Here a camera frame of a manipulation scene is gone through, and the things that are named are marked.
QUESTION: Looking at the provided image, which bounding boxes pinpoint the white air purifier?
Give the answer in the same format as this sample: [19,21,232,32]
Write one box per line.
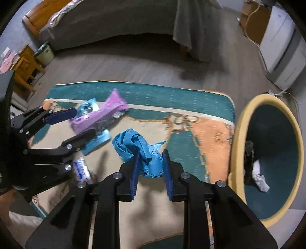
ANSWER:
[259,5,297,74]

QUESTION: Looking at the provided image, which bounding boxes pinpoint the cream cable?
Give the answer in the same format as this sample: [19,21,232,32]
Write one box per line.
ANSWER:
[244,2,261,46]

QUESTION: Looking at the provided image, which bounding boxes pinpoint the white crumpled tissue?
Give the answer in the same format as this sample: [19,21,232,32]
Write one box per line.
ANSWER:
[252,160,270,192]

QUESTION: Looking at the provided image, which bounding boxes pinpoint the pink packet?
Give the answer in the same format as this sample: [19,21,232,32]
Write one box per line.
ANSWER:
[69,88,129,135]

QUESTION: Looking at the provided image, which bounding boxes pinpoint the yellow rimmed teal bin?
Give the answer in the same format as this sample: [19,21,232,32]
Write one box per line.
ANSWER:
[227,94,304,228]

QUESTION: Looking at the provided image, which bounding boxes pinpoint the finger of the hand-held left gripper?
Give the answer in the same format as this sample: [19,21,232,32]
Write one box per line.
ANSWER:
[14,128,96,203]
[11,106,77,142]

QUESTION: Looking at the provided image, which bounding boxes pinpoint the wooden cabinet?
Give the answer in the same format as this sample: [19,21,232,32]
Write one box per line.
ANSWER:
[240,0,272,45]

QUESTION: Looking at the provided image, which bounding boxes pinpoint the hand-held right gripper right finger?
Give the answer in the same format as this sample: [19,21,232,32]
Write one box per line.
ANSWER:
[162,150,279,249]

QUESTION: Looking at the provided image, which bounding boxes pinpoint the pink paper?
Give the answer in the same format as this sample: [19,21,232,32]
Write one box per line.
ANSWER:
[0,53,15,74]

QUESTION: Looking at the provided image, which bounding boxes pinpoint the small green white bin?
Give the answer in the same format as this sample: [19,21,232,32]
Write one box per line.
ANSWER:
[34,42,55,67]

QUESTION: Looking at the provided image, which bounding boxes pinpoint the grey blanket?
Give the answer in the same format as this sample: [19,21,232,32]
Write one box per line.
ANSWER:
[173,0,224,62]

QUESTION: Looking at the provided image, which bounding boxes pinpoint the teal and orange rug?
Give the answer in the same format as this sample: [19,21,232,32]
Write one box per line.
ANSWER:
[30,80,237,249]

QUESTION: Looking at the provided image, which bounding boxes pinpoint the small white blue packet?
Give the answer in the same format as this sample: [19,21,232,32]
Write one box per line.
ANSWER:
[73,157,93,185]

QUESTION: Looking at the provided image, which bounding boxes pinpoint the wooden framed bed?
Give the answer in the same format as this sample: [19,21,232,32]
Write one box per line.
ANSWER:
[23,0,224,62]

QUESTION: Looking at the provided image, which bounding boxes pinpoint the light blue packet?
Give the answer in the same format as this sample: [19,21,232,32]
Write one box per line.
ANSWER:
[76,98,111,156]

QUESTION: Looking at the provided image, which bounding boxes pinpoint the wooden stool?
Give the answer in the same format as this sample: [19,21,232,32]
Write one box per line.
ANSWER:
[11,45,46,94]

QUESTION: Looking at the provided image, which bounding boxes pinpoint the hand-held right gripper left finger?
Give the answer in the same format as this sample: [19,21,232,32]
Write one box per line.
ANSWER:
[25,150,141,249]

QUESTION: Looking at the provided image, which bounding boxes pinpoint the pink white striped cloth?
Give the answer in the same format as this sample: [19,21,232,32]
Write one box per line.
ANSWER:
[49,0,84,27]

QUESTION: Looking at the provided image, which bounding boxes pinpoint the grey tall appliance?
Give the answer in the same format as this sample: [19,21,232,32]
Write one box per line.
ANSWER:
[266,29,306,89]

